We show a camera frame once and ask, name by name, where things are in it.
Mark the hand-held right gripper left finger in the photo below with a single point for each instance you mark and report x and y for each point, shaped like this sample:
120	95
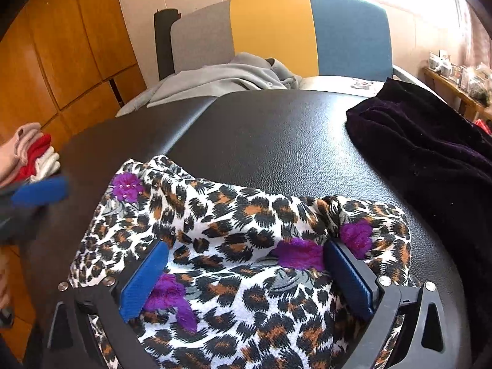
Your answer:
144	282

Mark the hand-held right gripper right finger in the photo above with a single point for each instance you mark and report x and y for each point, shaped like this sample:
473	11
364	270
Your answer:
351	280

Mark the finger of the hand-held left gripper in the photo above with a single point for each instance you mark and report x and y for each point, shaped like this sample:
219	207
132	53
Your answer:
40	191

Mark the leopard print garment purple flowers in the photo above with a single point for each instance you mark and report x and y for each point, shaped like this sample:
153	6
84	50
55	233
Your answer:
246	246

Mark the white folded garment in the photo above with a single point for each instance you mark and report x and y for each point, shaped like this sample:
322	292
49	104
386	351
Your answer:
48	163

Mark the red folded garment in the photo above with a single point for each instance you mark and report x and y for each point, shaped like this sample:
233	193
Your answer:
36	150

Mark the pink folded garment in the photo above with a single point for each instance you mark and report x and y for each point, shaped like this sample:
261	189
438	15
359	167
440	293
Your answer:
21	142

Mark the wooden wardrobe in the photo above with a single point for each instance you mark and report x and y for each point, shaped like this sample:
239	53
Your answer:
65	50

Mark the dark purple velvet garment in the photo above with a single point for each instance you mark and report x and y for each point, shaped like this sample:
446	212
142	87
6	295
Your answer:
430	150

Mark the white printed pillow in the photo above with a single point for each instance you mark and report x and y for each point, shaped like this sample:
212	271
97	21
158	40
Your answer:
346	84

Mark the grey hooded sweatshirt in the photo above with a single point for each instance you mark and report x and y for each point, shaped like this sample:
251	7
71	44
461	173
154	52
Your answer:
215	80

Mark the cluttered wooden desk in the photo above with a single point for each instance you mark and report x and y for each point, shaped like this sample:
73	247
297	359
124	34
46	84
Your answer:
461	80

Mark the grey yellow blue headboard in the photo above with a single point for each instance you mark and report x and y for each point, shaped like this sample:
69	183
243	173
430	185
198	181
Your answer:
276	34

